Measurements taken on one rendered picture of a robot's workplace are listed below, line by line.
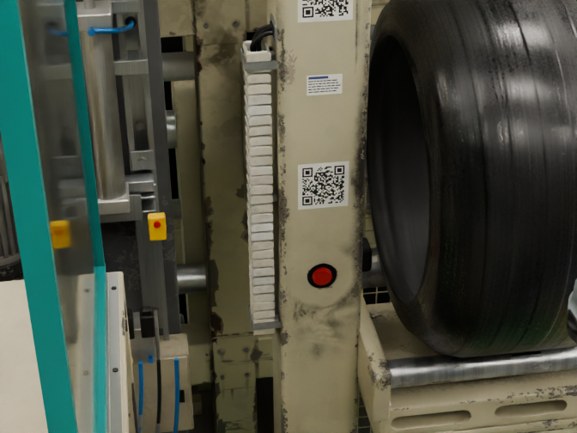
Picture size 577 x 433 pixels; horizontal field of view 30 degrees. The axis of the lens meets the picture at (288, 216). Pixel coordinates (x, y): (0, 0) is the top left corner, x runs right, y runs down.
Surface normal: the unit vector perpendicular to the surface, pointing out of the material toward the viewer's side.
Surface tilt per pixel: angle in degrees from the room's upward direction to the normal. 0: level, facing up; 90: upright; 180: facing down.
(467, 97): 57
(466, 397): 0
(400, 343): 0
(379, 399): 90
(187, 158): 90
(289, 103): 90
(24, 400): 0
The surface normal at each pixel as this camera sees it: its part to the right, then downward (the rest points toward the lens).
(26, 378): 0.00, -0.86
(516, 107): 0.11, -0.20
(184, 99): 0.08, -0.40
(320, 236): 0.15, 0.51
